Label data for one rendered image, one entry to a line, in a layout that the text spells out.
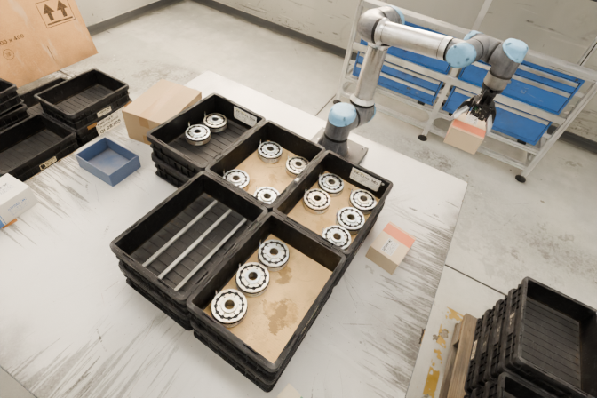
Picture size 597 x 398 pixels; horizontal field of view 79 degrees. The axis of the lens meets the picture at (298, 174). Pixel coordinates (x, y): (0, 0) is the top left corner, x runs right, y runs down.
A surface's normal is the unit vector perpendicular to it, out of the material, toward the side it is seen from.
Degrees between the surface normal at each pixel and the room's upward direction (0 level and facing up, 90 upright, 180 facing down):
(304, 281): 0
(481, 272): 0
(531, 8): 90
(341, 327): 0
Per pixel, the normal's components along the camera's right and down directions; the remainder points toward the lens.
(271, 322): 0.12, -0.69
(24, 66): 0.87, 0.18
